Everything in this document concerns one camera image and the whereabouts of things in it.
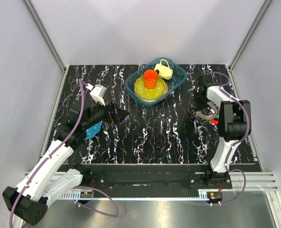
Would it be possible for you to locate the large ring of keys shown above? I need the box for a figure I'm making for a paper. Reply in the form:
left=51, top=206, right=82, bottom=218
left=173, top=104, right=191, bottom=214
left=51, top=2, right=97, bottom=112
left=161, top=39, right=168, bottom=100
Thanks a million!
left=194, top=101, right=221, bottom=121

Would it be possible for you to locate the yellow dotted plate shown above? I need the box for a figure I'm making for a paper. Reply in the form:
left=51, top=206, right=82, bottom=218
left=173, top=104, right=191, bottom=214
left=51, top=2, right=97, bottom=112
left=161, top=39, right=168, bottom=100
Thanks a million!
left=134, top=77, right=168, bottom=101

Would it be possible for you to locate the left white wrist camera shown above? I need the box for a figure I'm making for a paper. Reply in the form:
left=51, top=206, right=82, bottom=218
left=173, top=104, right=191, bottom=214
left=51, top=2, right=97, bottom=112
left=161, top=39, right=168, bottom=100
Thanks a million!
left=90, top=85, right=107, bottom=106

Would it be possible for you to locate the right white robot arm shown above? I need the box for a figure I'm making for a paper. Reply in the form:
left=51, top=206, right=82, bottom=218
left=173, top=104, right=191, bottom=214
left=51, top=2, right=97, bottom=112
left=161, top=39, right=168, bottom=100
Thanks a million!
left=194, top=73, right=252, bottom=188

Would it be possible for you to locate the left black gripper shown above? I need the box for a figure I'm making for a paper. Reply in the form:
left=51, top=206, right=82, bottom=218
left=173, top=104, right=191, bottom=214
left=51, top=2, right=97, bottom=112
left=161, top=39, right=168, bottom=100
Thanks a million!
left=83, top=97, right=130, bottom=130

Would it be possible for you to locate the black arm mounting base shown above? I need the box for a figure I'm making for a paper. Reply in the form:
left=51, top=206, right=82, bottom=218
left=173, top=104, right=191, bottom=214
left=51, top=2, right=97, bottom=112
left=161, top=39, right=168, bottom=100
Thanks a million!
left=60, top=163, right=233, bottom=190

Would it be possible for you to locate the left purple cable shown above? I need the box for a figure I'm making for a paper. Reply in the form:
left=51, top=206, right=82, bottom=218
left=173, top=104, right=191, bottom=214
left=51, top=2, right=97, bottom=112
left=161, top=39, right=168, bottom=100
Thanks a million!
left=9, top=78, right=119, bottom=228

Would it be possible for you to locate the teal transparent plastic bin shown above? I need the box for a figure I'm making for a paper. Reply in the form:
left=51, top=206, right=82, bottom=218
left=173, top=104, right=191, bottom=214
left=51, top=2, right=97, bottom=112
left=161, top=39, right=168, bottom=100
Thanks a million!
left=125, top=57, right=187, bottom=106

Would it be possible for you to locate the blue dotted plate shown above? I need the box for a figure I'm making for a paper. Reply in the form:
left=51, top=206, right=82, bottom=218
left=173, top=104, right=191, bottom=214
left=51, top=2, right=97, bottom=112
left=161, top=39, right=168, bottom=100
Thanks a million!
left=84, top=121, right=102, bottom=140

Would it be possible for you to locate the cream yellow mug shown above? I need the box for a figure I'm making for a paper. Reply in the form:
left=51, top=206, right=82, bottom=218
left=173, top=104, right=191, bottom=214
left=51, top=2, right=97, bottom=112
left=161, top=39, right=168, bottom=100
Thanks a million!
left=154, top=59, right=173, bottom=80

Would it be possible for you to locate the orange cup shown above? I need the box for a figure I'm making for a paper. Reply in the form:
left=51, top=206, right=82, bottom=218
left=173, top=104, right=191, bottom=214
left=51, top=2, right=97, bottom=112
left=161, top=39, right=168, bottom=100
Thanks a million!
left=143, top=69, right=158, bottom=89

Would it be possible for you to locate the red key tag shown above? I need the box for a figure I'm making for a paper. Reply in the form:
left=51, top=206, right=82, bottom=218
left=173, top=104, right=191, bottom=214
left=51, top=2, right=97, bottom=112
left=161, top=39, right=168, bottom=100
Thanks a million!
left=210, top=119, right=219, bottom=125

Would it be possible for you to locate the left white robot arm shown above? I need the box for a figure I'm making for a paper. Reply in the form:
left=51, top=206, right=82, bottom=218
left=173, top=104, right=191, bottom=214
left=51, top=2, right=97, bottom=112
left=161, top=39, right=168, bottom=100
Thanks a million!
left=2, top=102, right=129, bottom=226

